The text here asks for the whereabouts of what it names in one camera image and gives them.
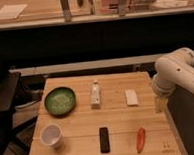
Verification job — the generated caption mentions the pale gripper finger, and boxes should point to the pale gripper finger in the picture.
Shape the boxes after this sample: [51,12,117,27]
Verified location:
[154,97,167,113]

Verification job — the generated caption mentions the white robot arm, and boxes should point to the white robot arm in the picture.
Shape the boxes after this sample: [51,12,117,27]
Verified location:
[151,47,194,113]

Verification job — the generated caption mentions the white rectangular block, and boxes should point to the white rectangular block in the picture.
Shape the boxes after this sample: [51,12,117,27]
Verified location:
[125,90,138,106]

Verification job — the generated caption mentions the white tube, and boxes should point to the white tube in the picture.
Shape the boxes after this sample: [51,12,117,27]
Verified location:
[90,80,101,109]

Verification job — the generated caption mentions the black rectangular block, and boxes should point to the black rectangular block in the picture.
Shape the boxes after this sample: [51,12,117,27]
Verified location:
[99,127,111,154]

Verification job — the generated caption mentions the green bowl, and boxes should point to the green bowl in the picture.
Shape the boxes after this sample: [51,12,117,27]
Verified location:
[44,86,76,116]

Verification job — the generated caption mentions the black chair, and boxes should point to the black chair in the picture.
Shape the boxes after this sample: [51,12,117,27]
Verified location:
[0,72,37,155]

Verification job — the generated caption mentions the white paper sheet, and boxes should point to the white paper sheet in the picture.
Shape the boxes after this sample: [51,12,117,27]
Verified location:
[0,4,26,21]

